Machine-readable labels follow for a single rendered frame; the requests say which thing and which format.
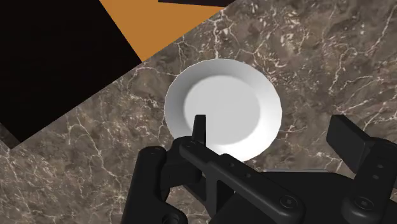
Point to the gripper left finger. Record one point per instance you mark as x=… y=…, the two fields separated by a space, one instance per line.
x=223 y=173

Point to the white plate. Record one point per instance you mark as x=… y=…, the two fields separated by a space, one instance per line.
x=228 y=107

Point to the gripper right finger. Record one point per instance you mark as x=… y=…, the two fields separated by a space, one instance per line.
x=366 y=173

